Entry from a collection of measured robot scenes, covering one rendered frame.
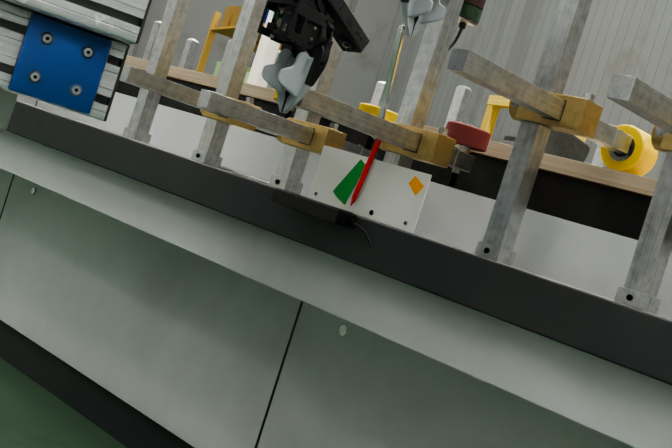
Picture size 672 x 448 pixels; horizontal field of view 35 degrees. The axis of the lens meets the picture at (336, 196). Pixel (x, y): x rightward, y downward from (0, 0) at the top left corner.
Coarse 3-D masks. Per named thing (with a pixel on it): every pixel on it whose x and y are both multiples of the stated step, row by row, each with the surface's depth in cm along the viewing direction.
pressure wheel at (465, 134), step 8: (448, 128) 184; (456, 128) 182; (464, 128) 182; (472, 128) 182; (448, 136) 183; (456, 136) 182; (464, 136) 182; (472, 136) 182; (480, 136) 182; (488, 136) 183; (456, 144) 186; (464, 144) 182; (472, 144) 182; (480, 144) 182; (456, 176) 185; (448, 184) 185
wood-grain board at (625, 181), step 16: (128, 64) 274; (144, 64) 269; (192, 80) 254; (208, 80) 250; (256, 96) 237; (272, 96) 233; (432, 128) 200; (496, 144) 190; (544, 160) 182; (560, 160) 180; (576, 176) 177; (592, 176) 175; (608, 176) 173; (624, 176) 171; (640, 176) 169; (640, 192) 169
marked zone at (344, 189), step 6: (360, 162) 183; (354, 168) 184; (360, 168) 183; (348, 174) 184; (354, 174) 183; (360, 174) 182; (342, 180) 185; (348, 180) 184; (354, 180) 183; (342, 186) 185; (348, 186) 184; (354, 186) 183; (336, 192) 185; (342, 192) 184; (348, 192) 183; (342, 198) 184
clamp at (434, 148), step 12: (420, 132) 175; (432, 132) 173; (384, 144) 180; (420, 144) 175; (432, 144) 173; (444, 144) 174; (408, 156) 177; (420, 156) 174; (432, 156) 173; (444, 156) 175
